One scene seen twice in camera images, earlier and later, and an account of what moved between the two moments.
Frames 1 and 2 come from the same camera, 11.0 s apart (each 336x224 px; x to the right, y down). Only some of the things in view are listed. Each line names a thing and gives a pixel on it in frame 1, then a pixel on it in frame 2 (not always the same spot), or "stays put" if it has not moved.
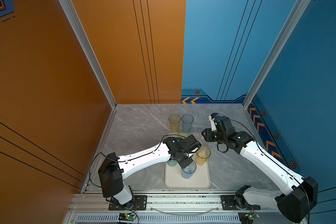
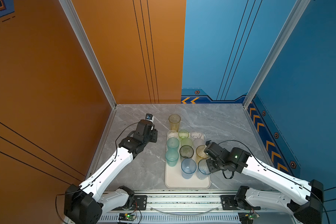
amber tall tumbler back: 174,120 stays put
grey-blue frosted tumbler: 188,172 stays put
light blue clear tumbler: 187,120 -> 203,170
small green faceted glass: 183,133 stays put
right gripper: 207,135 -> 211,169
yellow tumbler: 202,153 stays put
